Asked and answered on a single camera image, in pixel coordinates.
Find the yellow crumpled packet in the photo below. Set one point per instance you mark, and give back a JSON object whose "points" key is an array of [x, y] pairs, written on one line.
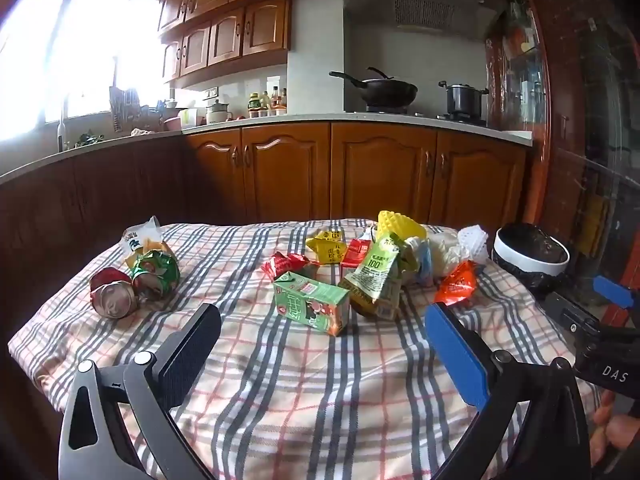
{"points": [[326, 249]]}

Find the person's right hand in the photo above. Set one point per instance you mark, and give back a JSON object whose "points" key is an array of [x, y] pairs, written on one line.
{"points": [[620, 432]]}

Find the pale green container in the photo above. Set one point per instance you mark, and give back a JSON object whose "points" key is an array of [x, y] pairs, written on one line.
{"points": [[187, 117]]}

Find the orange label sauce bottle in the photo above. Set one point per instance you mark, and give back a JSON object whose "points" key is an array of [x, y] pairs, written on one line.
{"points": [[284, 101]]}

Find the wooden base cabinets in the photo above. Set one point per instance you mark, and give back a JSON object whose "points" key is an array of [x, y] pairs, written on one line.
{"points": [[285, 175]]}

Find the white kitchen countertop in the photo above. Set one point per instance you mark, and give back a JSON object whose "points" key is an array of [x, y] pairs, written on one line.
{"points": [[310, 121]]}

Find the green label bottle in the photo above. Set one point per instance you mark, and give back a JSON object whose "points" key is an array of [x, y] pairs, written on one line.
{"points": [[255, 105]]}

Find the yellow foam fruit net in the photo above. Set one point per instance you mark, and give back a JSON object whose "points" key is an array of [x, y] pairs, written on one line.
{"points": [[397, 225]]}

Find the white yellow snack bag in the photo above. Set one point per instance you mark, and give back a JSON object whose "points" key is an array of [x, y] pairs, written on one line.
{"points": [[137, 237]]}

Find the dark sauce bottle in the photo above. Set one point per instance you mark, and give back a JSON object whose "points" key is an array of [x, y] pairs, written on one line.
{"points": [[275, 100]]}

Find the white bin with black bag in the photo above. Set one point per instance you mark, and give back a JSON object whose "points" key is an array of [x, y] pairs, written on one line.
{"points": [[530, 255]]}

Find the plaid tablecloth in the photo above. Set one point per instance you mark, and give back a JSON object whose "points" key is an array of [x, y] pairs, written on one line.
{"points": [[300, 385]]}

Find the white plastic bag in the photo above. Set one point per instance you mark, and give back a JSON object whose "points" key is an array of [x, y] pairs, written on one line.
{"points": [[442, 255]]}

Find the clear condiment bottle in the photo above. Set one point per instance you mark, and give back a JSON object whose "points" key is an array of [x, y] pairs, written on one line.
{"points": [[265, 102]]}

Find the black wok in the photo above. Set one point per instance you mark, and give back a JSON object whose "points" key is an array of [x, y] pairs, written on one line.
{"points": [[387, 91]]}

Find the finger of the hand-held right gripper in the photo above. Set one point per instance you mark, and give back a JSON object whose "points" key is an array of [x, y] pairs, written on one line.
{"points": [[570, 317], [614, 291]]}

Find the blue wrapper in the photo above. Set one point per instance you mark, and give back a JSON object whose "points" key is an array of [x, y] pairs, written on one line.
{"points": [[426, 262]]}

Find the green drink carton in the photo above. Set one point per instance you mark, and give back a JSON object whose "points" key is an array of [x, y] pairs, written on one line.
{"points": [[310, 305]]}

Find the leafy green vegetables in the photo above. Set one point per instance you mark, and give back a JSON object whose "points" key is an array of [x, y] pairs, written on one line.
{"points": [[90, 140]]}

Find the crushed green can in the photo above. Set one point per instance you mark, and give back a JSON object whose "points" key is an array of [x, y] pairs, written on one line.
{"points": [[156, 275]]}

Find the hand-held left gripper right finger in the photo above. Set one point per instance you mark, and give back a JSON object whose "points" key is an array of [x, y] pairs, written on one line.
{"points": [[457, 355]]}

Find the green juice pouch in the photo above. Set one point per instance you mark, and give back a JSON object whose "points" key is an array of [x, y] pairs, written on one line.
{"points": [[375, 272]]}

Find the wooden wall cabinets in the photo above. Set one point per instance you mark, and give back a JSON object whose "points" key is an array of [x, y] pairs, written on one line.
{"points": [[235, 25]]}

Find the orange red wrapper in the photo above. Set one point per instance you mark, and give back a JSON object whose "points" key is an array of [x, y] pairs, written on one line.
{"points": [[457, 285]]}

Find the red white milk carton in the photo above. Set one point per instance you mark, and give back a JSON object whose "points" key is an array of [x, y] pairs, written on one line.
{"points": [[356, 252]]}

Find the red snack wrapper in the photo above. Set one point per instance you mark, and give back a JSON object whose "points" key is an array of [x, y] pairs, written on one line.
{"points": [[285, 265]]}

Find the crushed red can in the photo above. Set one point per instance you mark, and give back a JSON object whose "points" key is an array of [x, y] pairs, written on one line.
{"points": [[112, 295]]}

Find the steel range hood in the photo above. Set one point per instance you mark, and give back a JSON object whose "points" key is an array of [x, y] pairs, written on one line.
{"points": [[415, 5]]}

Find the dark steel cooking pot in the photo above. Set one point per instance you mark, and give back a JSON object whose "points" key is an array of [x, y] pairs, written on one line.
{"points": [[465, 100]]}

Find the glass display cabinet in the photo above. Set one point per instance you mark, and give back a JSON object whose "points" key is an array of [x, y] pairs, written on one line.
{"points": [[525, 85]]}

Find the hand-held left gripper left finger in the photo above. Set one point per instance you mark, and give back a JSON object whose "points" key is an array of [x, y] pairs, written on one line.
{"points": [[192, 345]]}

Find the white foam fruit net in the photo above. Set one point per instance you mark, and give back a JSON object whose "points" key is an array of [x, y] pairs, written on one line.
{"points": [[474, 241]]}

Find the white ceramic crock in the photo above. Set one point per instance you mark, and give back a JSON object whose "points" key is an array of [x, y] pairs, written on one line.
{"points": [[218, 112]]}

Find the kitchen window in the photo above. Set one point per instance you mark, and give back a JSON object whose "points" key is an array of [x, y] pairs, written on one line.
{"points": [[100, 50]]}

